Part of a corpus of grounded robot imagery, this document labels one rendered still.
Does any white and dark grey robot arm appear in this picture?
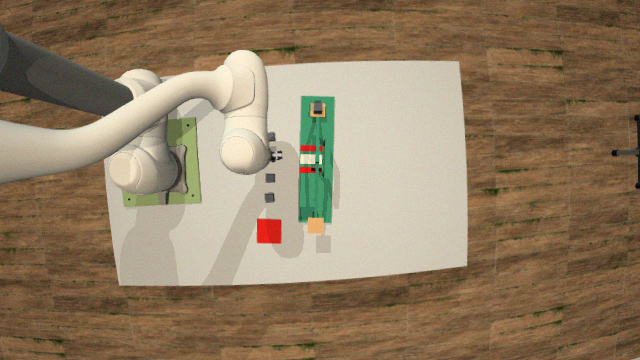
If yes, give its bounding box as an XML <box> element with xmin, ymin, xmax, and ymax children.
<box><xmin>0</xmin><ymin>24</ymin><xmax>271</xmax><ymax>205</ymax></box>

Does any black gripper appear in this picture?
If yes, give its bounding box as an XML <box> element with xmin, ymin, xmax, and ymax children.
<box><xmin>270</xmin><ymin>151</ymin><xmax>282</xmax><ymax>162</ymax></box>

